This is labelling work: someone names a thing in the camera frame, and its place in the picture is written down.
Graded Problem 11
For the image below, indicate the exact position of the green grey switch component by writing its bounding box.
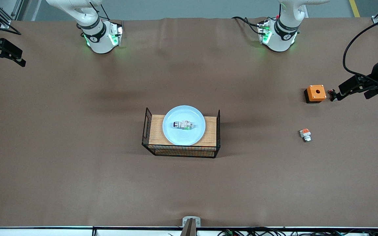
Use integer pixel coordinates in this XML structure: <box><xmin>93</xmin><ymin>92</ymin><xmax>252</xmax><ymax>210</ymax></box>
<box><xmin>173</xmin><ymin>120</ymin><xmax>197</xmax><ymax>131</ymax></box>

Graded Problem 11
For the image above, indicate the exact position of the light blue round plate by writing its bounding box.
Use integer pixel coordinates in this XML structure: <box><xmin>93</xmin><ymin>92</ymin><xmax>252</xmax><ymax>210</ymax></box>
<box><xmin>162</xmin><ymin>105</ymin><xmax>206</xmax><ymax>146</ymax></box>

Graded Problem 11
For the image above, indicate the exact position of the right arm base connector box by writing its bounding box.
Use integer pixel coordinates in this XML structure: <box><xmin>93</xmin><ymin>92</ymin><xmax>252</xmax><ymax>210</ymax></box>
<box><xmin>108</xmin><ymin>20</ymin><xmax>124</xmax><ymax>47</ymax></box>

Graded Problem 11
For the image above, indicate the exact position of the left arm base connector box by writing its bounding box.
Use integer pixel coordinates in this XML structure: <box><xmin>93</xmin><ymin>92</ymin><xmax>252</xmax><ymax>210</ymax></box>
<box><xmin>257</xmin><ymin>20</ymin><xmax>272</xmax><ymax>45</ymax></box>

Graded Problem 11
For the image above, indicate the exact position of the orange box with hole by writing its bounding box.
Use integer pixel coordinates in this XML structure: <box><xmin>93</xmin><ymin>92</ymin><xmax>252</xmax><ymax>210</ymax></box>
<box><xmin>304</xmin><ymin>85</ymin><xmax>327</xmax><ymax>104</ymax></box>

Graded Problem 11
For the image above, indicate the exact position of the wooden board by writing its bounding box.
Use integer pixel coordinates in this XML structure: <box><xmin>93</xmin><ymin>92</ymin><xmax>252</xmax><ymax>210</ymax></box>
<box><xmin>149</xmin><ymin>115</ymin><xmax>217</xmax><ymax>147</ymax></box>

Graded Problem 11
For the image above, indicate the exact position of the white orange switch block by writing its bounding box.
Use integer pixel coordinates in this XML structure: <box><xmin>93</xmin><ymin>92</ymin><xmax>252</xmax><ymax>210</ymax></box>
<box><xmin>299</xmin><ymin>128</ymin><xmax>312</xmax><ymax>142</ymax></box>

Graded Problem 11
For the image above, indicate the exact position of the black base power cable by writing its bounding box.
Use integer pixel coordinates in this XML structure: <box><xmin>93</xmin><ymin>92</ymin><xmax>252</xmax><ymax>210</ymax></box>
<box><xmin>232</xmin><ymin>16</ymin><xmax>262</xmax><ymax>35</ymax></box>

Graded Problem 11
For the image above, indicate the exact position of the black wire basket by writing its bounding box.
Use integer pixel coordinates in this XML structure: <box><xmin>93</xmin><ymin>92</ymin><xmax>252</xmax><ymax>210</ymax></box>
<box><xmin>142</xmin><ymin>107</ymin><xmax>221</xmax><ymax>159</ymax></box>

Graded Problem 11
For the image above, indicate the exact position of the white table edge rail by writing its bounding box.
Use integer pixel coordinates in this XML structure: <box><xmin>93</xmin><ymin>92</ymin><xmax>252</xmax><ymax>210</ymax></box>
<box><xmin>0</xmin><ymin>226</ymin><xmax>378</xmax><ymax>236</ymax></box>

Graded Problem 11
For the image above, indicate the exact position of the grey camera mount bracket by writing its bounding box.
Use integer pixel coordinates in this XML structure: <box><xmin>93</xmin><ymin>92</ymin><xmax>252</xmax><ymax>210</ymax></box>
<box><xmin>182</xmin><ymin>216</ymin><xmax>201</xmax><ymax>236</ymax></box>

